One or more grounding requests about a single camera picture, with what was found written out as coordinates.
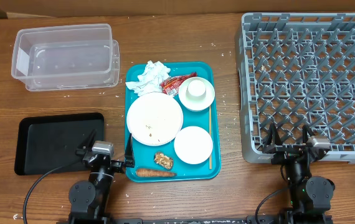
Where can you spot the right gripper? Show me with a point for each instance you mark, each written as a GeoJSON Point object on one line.
{"type": "Point", "coordinates": [270, 145]}

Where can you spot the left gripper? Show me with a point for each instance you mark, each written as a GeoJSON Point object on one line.
{"type": "Point", "coordinates": [129, 160]}

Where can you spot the brown food scrap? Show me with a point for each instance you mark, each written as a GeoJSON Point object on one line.
{"type": "Point", "coordinates": [163, 160]}

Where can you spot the pink plastic bowl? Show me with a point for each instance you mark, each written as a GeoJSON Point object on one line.
{"type": "Point", "coordinates": [192, 145]}

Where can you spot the white plastic cup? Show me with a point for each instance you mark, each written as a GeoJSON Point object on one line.
{"type": "Point", "coordinates": [196, 88]}

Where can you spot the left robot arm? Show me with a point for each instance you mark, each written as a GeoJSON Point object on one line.
{"type": "Point", "coordinates": [89, 198]}

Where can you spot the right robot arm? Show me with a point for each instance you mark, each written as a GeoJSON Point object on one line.
{"type": "Point", "coordinates": [310, 196]}

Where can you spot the grey dishwasher rack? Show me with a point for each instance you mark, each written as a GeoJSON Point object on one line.
{"type": "Point", "coordinates": [297, 69]}

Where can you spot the orange carrot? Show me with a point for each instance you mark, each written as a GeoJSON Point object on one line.
{"type": "Point", "coordinates": [154, 173]}

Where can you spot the large white plate with rice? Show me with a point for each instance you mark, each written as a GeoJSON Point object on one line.
{"type": "Point", "coordinates": [154, 119]}

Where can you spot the black tray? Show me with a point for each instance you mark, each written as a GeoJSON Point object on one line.
{"type": "Point", "coordinates": [47, 142]}

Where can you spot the teal plastic serving tray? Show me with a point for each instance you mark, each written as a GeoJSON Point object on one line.
{"type": "Point", "coordinates": [144, 155]}

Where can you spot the crumpled white tissue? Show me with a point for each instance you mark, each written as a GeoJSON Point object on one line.
{"type": "Point", "coordinates": [151, 79]}

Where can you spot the wooden chopstick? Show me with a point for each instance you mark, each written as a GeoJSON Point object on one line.
{"type": "Point", "coordinates": [210, 134]}

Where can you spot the red snack wrapper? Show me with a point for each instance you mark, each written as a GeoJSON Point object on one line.
{"type": "Point", "coordinates": [171, 85]}

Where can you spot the pale green bowl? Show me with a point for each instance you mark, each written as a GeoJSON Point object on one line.
{"type": "Point", "coordinates": [196, 104]}

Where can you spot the clear plastic bin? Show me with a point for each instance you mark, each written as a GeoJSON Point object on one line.
{"type": "Point", "coordinates": [66, 57]}

